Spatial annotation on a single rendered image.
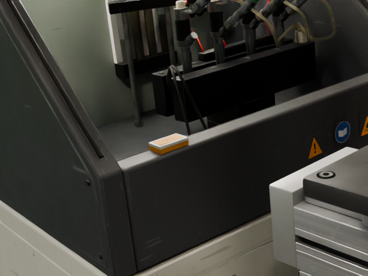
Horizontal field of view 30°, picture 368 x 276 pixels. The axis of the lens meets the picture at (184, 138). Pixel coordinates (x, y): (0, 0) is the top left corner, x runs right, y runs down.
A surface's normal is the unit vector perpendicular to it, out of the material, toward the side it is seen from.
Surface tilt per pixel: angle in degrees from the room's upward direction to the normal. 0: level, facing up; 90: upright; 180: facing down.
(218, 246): 90
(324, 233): 90
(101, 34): 90
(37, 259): 90
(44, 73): 43
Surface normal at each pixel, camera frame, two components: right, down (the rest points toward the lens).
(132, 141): -0.11, -0.94
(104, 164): 0.33, -0.55
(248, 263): 0.60, 0.21
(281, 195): -0.75, 0.29
